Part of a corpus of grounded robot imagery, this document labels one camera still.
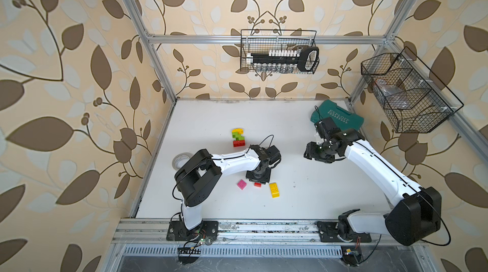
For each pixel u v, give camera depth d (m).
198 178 0.47
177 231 0.74
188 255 0.68
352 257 0.72
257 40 0.91
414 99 0.73
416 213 0.39
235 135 1.02
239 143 0.99
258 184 0.84
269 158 0.65
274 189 0.84
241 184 0.86
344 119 1.05
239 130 1.04
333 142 0.57
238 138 1.00
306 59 0.84
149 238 0.73
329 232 0.73
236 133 1.02
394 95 0.69
